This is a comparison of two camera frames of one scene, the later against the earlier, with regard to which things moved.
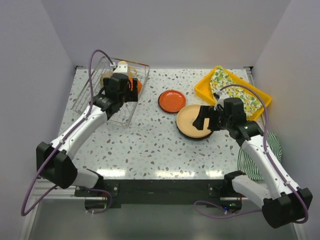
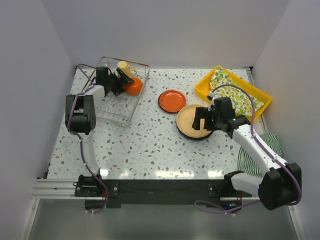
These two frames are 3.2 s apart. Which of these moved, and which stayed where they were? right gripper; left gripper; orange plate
Moved: left gripper
Stayed: orange plate; right gripper
